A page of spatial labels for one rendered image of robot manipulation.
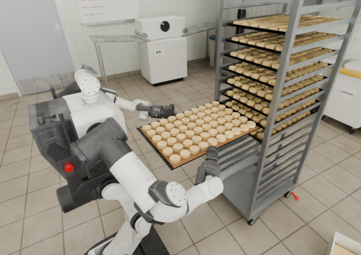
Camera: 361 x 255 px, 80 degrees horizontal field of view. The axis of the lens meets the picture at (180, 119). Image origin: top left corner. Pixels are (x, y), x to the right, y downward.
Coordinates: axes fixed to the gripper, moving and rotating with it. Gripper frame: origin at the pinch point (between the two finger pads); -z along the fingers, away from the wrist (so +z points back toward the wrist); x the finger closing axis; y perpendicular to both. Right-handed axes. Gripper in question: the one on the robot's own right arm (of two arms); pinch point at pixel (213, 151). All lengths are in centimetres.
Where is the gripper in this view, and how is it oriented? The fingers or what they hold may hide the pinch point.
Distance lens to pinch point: 108.7
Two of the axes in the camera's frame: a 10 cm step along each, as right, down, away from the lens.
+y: -9.8, -0.9, 2.0
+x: -0.4, -8.5, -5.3
